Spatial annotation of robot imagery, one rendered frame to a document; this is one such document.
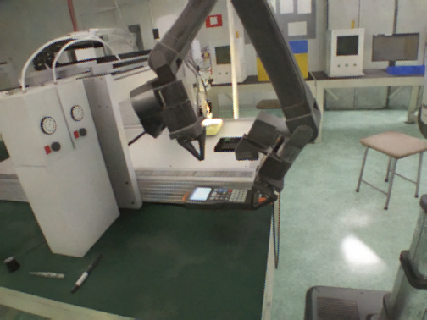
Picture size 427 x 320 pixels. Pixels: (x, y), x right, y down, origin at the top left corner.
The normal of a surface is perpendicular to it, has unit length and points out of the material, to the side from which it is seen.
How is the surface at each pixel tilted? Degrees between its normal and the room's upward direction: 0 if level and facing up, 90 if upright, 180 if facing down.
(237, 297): 0
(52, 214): 90
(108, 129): 90
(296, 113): 105
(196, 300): 0
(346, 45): 90
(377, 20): 90
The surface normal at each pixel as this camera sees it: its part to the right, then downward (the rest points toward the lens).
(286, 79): -0.33, 0.63
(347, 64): -0.24, 0.42
